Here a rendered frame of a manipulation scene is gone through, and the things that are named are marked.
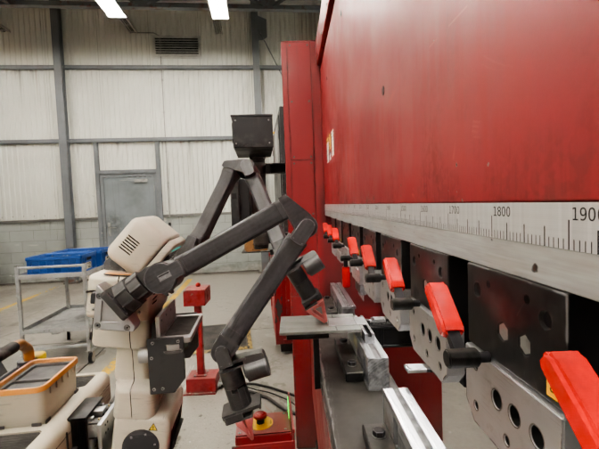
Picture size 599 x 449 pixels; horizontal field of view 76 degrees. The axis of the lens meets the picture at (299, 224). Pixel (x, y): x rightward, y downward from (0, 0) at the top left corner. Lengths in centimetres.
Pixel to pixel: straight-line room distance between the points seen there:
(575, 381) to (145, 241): 106
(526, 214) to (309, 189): 186
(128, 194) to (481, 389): 845
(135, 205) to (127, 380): 745
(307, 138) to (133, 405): 152
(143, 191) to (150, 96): 194
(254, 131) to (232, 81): 640
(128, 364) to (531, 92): 121
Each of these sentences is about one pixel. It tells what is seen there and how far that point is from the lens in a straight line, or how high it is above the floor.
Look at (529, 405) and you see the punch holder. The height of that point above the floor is 124.
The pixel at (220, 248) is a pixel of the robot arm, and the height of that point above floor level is 130.
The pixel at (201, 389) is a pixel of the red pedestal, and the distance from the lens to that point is 326.
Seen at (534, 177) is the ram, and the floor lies 142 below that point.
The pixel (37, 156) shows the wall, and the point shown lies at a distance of 944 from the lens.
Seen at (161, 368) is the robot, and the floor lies 96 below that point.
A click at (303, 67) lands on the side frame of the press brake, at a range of 228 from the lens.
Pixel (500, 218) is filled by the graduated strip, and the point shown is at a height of 139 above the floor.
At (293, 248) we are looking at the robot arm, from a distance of 99.
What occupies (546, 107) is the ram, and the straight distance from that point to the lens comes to 34.
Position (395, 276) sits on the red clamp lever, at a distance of 62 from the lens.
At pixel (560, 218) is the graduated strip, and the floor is 139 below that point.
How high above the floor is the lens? 141
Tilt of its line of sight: 3 degrees down
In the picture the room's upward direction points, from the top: 2 degrees counter-clockwise
